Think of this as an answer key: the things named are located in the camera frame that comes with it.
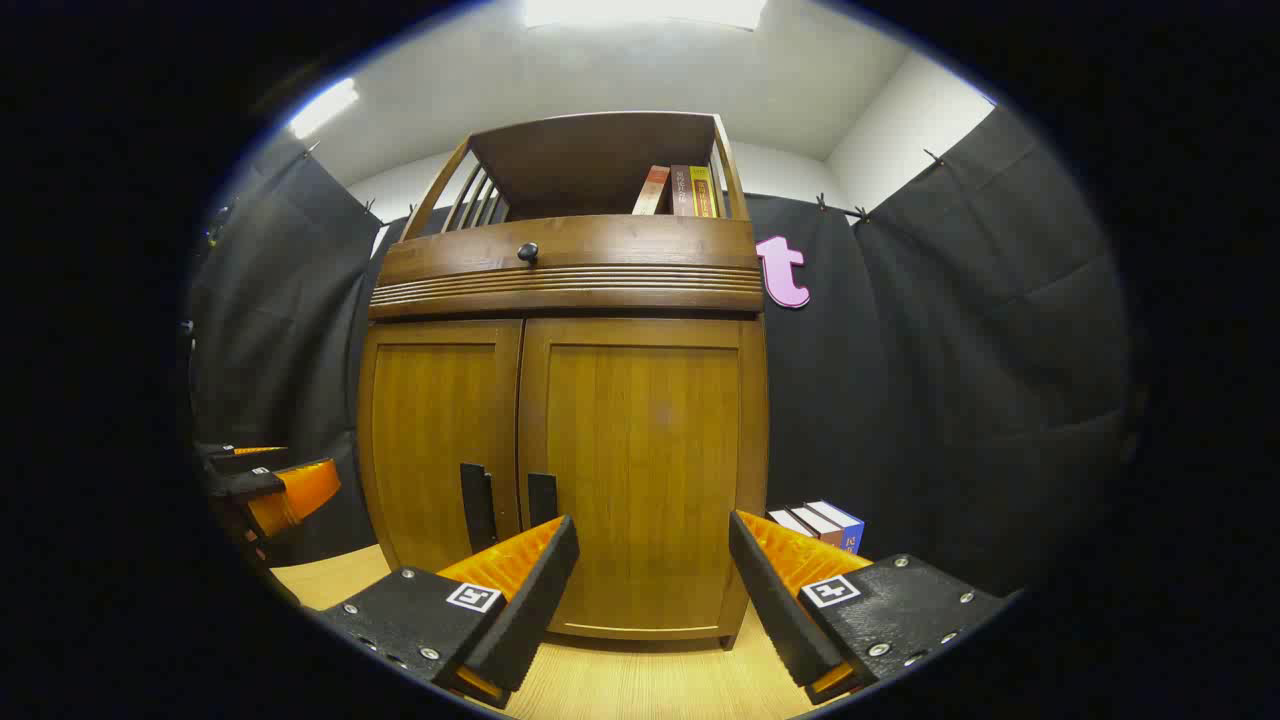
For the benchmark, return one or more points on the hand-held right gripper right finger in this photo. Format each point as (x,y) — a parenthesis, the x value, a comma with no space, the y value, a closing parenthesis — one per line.
(775,610)

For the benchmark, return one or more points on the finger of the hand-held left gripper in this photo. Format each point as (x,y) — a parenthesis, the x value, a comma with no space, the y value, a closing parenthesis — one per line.
(245,455)
(300,490)

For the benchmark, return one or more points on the brown upright book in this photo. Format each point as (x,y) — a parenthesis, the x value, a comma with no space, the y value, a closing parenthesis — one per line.
(682,192)

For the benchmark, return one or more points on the ceiling light panel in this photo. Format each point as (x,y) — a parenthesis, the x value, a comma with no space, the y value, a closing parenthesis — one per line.
(645,12)
(322,108)

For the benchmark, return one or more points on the reddish brown thick book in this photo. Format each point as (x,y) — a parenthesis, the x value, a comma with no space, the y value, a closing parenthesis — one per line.
(818,524)

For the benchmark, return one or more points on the black round drawer knob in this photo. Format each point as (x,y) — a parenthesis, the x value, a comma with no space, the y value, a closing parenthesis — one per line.
(528,252)

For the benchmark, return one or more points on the yellow upright book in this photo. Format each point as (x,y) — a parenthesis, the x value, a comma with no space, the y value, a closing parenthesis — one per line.
(704,192)

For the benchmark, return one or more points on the wooden shoe cabinet door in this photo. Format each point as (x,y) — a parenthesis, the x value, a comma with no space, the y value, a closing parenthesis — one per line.
(640,420)
(440,420)

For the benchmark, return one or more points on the wooden double-door shoe cabinet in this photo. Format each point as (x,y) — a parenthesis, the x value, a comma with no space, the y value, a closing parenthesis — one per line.
(560,270)

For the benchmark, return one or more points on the black backdrop cloth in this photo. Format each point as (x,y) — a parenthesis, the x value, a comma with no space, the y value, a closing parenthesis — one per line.
(980,350)

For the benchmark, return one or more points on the red upright book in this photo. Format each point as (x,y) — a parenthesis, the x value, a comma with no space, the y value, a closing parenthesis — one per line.
(652,190)

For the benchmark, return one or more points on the blue thick book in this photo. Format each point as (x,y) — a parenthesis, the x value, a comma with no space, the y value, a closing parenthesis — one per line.
(842,525)

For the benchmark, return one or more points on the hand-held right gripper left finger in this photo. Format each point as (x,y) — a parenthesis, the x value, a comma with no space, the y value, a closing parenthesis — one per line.
(535,600)

